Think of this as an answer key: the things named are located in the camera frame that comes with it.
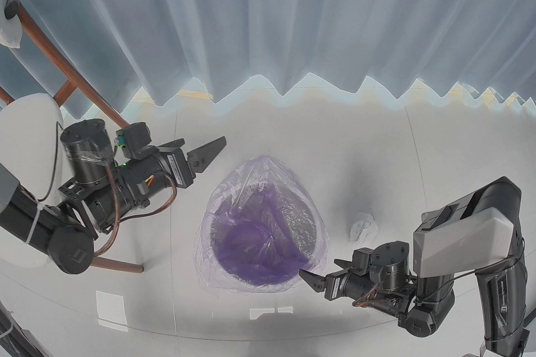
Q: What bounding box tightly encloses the white paper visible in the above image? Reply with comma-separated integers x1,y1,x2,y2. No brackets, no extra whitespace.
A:
350,212,377,242

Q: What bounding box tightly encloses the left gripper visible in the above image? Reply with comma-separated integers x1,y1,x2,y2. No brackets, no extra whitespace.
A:
114,136,228,214

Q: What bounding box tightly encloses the pale blue curtain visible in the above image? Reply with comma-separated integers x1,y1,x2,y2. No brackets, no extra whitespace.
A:
0,0,536,119

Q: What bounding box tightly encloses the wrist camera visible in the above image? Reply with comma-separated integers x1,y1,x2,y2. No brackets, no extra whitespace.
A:
352,247,374,277
116,122,160,160

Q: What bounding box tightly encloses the black cable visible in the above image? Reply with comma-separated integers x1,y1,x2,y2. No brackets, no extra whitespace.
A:
38,117,63,203

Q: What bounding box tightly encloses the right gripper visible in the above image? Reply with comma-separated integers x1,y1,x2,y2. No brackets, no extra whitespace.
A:
298,259,378,301

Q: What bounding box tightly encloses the purple plastic bag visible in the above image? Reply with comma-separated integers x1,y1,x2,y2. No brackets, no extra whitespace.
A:
193,155,330,294

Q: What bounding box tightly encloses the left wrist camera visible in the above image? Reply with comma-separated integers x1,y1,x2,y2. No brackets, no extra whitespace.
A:
116,122,160,160

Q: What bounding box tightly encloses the wooden chair with white cushions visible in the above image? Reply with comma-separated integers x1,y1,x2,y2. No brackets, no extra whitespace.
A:
0,0,145,275

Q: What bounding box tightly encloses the white trash bin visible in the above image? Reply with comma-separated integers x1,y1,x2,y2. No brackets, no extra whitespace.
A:
204,189,330,291

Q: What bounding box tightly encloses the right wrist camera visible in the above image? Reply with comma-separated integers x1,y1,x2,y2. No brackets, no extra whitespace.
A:
352,247,374,277

